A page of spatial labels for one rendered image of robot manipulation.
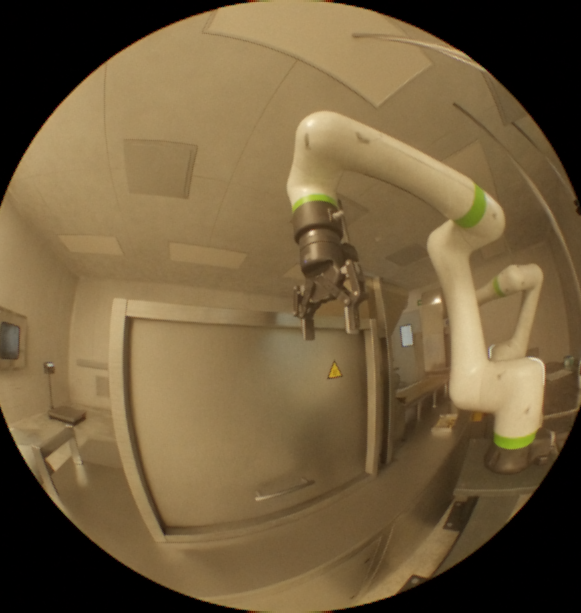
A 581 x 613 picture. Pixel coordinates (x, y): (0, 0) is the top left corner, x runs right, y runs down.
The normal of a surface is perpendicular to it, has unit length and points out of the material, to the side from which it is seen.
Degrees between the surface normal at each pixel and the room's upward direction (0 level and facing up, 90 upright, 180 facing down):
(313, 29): 180
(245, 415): 90
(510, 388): 89
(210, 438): 90
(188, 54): 180
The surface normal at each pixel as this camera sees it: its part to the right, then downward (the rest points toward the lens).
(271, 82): 0.04, 0.97
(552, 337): -0.87, -0.08
